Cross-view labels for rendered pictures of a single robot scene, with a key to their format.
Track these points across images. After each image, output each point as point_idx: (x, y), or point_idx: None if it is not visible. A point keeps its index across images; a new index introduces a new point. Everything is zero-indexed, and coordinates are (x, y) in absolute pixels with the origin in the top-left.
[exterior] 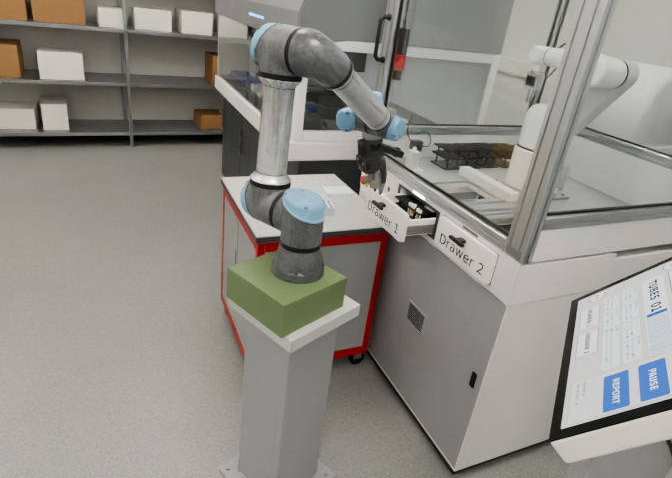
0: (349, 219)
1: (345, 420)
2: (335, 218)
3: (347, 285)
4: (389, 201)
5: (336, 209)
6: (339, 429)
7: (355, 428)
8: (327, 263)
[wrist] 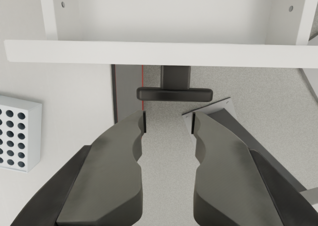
0: (62, 76)
1: (192, 70)
2: (56, 106)
3: (130, 65)
4: (207, 61)
5: (4, 82)
6: (198, 78)
7: (201, 66)
8: (123, 110)
